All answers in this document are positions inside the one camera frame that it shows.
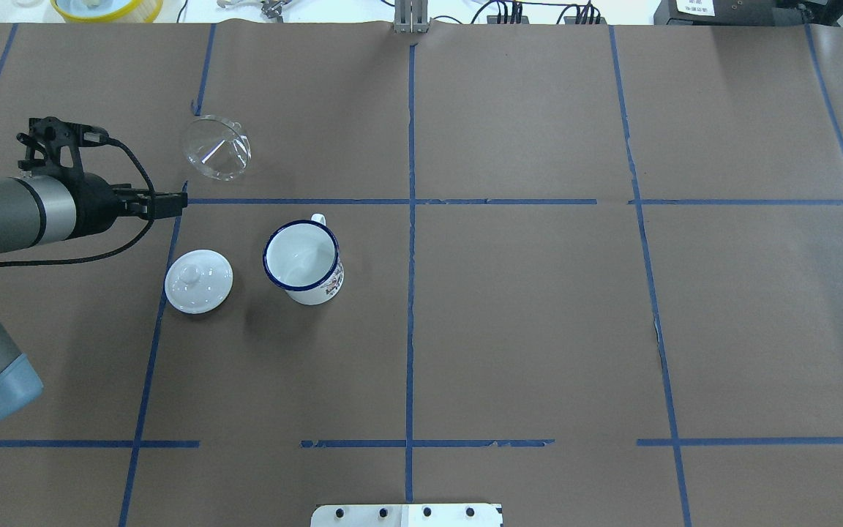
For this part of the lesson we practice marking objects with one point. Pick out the white ceramic lid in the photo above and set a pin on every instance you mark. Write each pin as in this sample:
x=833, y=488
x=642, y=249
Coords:
x=199, y=281

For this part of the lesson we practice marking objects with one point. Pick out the metal tool on table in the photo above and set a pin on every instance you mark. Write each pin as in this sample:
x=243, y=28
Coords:
x=270, y=10

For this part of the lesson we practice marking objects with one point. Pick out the yellow rimmed bowl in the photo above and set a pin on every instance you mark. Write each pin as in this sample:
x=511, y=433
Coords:
x=108, y=11

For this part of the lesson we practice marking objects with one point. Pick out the white enamel mug blue rim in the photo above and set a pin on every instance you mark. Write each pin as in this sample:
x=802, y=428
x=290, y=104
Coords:
x=303, y=258

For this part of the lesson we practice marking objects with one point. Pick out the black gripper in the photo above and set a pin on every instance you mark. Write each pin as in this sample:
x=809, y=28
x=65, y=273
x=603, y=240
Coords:
x=94, y=201

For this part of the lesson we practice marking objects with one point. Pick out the black box with label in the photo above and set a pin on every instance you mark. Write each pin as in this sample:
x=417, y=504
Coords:
x=714, y=13

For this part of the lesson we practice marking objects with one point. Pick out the black power strip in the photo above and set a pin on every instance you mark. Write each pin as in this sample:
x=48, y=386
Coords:
x=581, y=15
x=508, y=13

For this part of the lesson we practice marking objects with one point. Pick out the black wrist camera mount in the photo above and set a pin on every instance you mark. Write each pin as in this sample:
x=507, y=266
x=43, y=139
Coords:
x=53, y=147

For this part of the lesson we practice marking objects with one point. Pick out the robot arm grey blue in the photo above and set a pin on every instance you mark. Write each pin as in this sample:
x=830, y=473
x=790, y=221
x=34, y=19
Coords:
x=44, y=209

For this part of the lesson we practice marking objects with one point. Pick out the grey aluminium post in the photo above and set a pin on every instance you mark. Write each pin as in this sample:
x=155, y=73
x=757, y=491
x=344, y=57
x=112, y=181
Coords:
x=411, y=16

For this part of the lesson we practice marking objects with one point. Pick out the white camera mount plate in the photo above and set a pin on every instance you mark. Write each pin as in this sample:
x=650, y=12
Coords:
x=427, y=514

